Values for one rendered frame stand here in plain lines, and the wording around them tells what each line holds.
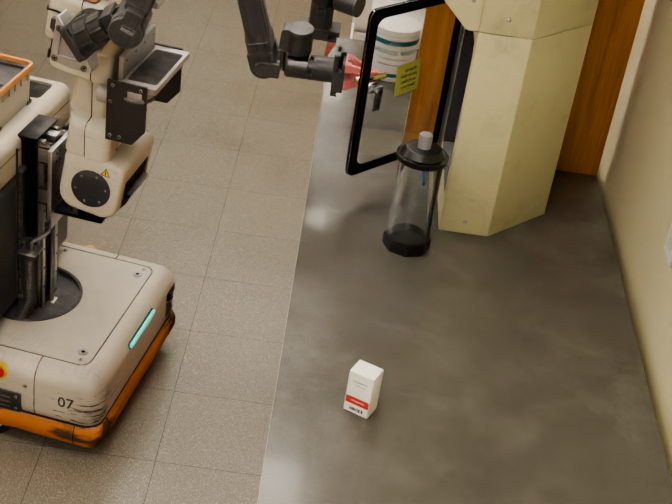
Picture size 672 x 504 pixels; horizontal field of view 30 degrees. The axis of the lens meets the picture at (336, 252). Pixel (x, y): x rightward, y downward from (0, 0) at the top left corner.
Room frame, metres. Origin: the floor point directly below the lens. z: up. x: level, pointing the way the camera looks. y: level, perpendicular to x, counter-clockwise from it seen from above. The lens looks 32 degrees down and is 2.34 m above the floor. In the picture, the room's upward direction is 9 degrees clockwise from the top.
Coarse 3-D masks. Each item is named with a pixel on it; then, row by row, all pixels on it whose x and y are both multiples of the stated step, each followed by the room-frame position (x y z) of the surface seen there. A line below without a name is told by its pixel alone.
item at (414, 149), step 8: (424, 136) 2.30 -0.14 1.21; (432, 136) 2.31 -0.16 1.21; (408, 144) 2.31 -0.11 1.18; (416, 144) 2.32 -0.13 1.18; (424, 144) 2.30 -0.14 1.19; (432, 144) 2.33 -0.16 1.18; (408, 152) 2.29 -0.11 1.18; (416, 152) 2.28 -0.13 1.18; (424, 152) 2.29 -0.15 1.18; (432, 152) 2.29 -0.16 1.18; (440, 152) 2.30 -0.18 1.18; (416, 160) 2.27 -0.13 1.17; (424, 160) 2.27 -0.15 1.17; (432, 160) 2.27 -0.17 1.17; (440, 160) 2.28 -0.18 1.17
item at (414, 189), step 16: (400, 144) 2.33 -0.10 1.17; (400, 176) 2.29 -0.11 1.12; (416, 176) 2.27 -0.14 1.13; (432, 176) 2.27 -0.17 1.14; (400, 192) 2.28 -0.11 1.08; (416, 192) 2.27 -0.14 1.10; (432, 192) 2.28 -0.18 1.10; (400, 208) 2.27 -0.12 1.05; (416, 208) 2.27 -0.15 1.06; (432, 208) 2.29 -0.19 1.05; (400, 224) 2.27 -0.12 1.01; (416, 224) 2.27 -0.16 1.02; (400, 240) 2.27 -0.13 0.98; (416, 240) 2.27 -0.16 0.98
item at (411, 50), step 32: (384, 32) 2.51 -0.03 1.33; (416, 32) 2.59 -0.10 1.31; (448, 32) 2.68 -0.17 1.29; (384, 64) 2.53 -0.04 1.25; (416, 64) 2.61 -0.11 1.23; (384, 96) 2.54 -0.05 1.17; (416, 96) 2.62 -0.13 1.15; (352, 128) 2.48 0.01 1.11; (384, 128) 2.55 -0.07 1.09; (416, 128) 2.64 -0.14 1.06
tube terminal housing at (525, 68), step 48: (528, 0) 2.40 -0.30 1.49; (576, 0) 2.48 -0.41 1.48; (480, 48) 2.40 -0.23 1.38; (528, 48) 2.40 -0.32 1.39; (576, 48) 2.52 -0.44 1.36; (480, 96) 2.40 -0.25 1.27; (528, 96) 2.42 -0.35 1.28; (480, 144) 2.40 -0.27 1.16; (528, 144) 2.45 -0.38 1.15; (480, 192) 2.40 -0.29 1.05; (528, 192) 2.48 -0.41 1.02
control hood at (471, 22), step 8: (448, 0) 2.40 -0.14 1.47; (456, 0) 2.40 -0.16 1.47; (464, 0) 2.40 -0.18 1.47; (472, 0) 2.39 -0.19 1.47; (480, 0) 2.40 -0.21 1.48; (456, 8) 2.40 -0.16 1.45; (464, 8) 2.40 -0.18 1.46; (472, 8) 2.40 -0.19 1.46; (480, 8) 2.40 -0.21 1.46; (456, 16) 2.40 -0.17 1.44; (464, 16) 2.40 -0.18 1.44; (472, 16) 2.40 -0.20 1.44; (480, 16) 2.40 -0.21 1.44; (464, 24) 2.40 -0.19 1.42; (472, 24) 2.40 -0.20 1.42
